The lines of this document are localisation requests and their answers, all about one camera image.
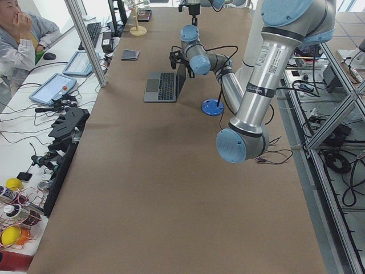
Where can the seated person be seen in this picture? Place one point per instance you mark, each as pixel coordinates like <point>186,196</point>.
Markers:
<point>24,38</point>

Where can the black keyboard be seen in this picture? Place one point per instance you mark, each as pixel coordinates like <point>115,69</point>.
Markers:
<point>94,29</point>

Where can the black computer mouse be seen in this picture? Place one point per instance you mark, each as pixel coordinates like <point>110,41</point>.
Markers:
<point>49,56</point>

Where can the yellow ball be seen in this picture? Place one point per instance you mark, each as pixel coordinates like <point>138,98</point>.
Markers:
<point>10,236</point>

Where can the blue teach pendant far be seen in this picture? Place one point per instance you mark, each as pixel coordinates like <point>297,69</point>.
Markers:
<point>79,65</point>

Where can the folded grey cloth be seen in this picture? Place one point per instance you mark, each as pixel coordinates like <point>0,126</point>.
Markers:
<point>130,55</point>

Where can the wooden stand with round base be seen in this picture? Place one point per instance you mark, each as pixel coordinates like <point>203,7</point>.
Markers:
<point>132,26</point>

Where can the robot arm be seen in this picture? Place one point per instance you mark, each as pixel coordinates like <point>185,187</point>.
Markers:
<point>286,26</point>
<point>216,5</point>

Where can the black foam holder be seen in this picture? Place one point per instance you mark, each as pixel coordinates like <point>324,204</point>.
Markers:
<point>63,127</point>

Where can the blue teach pendant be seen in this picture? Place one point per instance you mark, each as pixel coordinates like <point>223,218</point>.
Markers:
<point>79,65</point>
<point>53,89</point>

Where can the blue teach pendant near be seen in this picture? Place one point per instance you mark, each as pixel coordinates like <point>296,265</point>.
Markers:
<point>53,89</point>

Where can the blue desk lamp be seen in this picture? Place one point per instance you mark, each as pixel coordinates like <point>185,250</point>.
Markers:
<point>212,107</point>

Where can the black box at table edge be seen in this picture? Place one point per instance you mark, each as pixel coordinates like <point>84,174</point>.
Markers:
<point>144,15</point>

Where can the grey laptop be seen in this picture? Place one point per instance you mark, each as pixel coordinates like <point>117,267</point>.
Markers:
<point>164,86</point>

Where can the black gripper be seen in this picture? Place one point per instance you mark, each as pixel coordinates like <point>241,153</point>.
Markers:
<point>194,11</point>
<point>187,68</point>

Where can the copper wire basket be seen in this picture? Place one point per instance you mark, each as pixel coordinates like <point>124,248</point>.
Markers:
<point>16,210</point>

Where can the aluminium frame post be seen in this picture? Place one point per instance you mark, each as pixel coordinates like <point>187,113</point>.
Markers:
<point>77,19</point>

